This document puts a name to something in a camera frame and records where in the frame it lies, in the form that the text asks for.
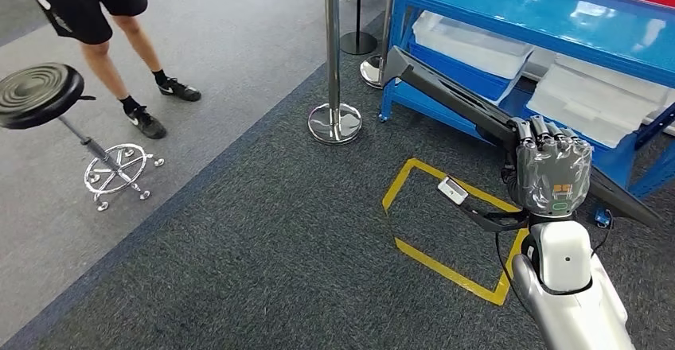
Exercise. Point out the black round swivel stool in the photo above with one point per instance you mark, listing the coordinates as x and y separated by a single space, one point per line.
37 94

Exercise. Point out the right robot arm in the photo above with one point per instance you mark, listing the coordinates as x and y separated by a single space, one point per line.
564 263

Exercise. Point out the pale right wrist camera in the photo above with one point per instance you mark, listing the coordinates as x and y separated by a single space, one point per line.
452 190

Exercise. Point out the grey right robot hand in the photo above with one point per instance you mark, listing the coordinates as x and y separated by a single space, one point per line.
551 173

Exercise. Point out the blue metal shelf rack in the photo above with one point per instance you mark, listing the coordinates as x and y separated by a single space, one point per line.
527 15

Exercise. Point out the stanchion with black base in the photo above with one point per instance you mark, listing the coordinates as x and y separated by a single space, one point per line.
358 44

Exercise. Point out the white plastic bin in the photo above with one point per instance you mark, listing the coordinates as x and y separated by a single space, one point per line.
464 42
590 100

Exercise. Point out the metal stanchion post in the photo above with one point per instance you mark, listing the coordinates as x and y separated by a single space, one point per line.
372 73
332 47

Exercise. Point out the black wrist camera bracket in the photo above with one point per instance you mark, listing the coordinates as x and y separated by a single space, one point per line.
495 221

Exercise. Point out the black plastic panel part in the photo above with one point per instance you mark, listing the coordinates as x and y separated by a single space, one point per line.
448 94

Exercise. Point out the person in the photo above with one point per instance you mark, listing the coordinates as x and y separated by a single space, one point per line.
79 0

